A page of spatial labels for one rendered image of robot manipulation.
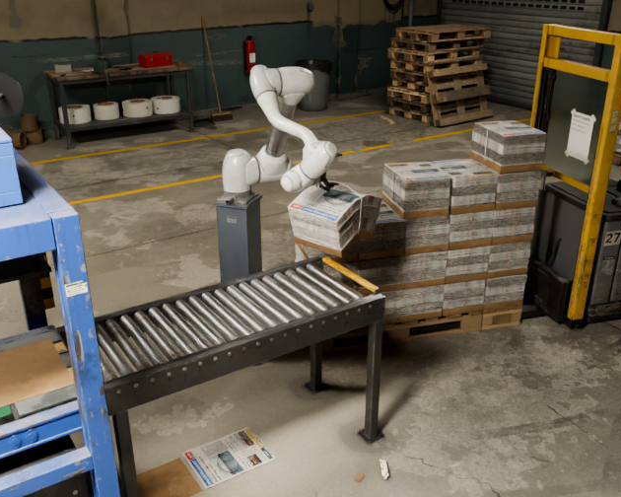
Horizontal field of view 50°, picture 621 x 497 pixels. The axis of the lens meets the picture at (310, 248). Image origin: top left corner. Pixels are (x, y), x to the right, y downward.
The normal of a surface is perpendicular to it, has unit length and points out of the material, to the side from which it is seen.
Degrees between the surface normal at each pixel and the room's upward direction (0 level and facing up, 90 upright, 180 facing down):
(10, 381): 0
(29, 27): 90
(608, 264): 90
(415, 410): 0
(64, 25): 90
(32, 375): 0
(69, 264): 90
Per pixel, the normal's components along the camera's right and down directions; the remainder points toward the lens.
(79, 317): 0.55, 0.33
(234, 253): -0.34, 0.37
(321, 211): -0.15, -0.73
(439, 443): 0.00, -0.92
